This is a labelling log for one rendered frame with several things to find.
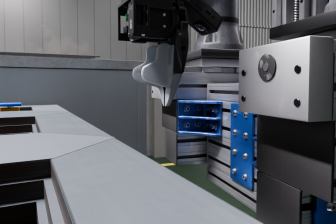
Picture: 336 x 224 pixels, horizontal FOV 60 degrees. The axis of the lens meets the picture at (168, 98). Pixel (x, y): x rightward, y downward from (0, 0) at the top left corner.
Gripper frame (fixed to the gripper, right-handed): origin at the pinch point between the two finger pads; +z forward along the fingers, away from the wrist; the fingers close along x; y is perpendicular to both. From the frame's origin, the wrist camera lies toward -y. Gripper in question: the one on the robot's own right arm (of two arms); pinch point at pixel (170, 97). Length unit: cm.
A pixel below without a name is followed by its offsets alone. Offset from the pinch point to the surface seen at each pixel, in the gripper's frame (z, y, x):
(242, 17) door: -101, -266, -295
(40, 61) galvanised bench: -11, 14, -82
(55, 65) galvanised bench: -10, 9, -82
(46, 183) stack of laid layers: 7.3, 18.3, 10.2
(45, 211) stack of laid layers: 9.1, 18.5, 12.4
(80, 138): 5.4, 13.2, -1.4
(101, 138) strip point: 5.4, 10.6, -0.2
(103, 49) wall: -47, -71, -328
